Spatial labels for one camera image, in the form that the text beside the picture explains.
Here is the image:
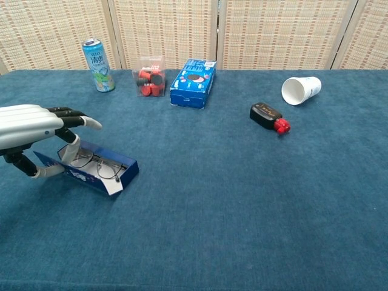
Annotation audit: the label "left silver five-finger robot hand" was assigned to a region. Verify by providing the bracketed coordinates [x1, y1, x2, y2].
[0, 104, 103, 179]

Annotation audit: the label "light blue drink can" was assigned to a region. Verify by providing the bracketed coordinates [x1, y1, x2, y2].
[82, 38, 116, 93]

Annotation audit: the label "blue grey glasses case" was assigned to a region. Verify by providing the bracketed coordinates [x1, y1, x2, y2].
[32, 139, 140, 197]

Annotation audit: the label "blue carpet table cover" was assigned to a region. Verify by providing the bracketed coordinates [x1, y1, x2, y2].
[0, 69, 388, 291]

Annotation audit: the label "woven bamboo screen panel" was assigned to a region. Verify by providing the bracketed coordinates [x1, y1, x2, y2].
[330, 0, 388, 71]
[216, 0, 360, 71]
[0, 0, 118, 76]
[108, 0, 221, 71]

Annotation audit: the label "wire-frame eyeglasses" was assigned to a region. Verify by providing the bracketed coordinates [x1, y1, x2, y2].
[70, 151, 127, 182]

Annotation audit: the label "clear box of red caps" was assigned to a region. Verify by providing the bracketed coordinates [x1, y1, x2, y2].
[132, 55, 167, 98]

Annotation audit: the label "black red small gadget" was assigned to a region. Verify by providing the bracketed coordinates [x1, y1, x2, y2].
[249, 102, 291, 135]

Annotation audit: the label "white paper cup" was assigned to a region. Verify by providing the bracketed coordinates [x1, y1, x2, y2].
[281, 76, 322, 106]

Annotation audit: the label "blue cookie box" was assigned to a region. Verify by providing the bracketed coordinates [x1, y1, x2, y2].
[169, 58, 218, 109]

